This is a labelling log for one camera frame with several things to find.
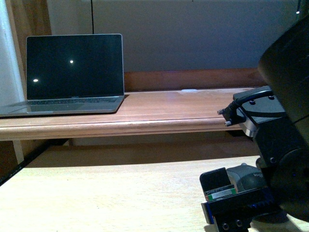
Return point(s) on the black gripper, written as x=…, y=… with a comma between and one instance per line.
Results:
x=230, y=211

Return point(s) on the grey Logitech computer mouse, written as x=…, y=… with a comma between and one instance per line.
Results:
x=245, y=177

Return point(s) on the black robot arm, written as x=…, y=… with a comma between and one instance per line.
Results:
x=277, y=118

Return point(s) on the wooden desk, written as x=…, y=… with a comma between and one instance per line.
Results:
x=155, y=103

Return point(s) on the wooden pull-out drawer tray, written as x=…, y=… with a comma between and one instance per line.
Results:
x=65, y=190

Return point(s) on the grey open laptop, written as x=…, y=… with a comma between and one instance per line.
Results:
x=72, y=75

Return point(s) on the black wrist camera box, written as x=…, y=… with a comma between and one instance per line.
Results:
x=259, y=105

